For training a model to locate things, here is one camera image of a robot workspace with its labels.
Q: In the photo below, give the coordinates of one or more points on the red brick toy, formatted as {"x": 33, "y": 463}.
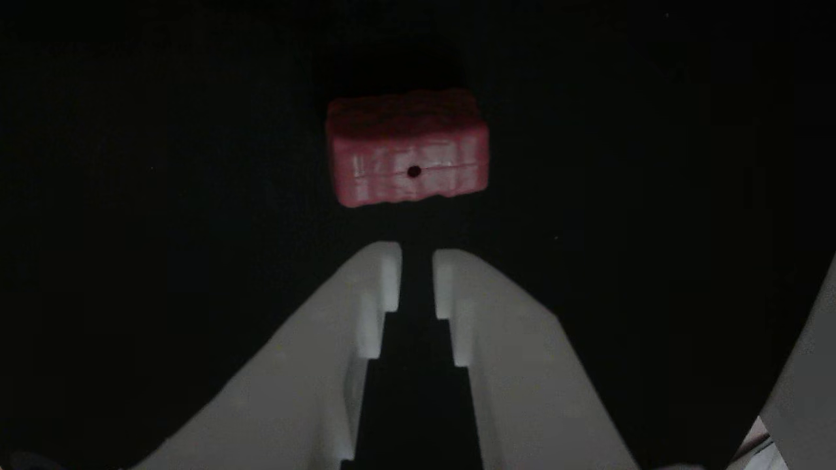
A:
{"x": 405, "y": 150}

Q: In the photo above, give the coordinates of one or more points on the black desk mat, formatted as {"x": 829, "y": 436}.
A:
{"x": 130, "y": 163}

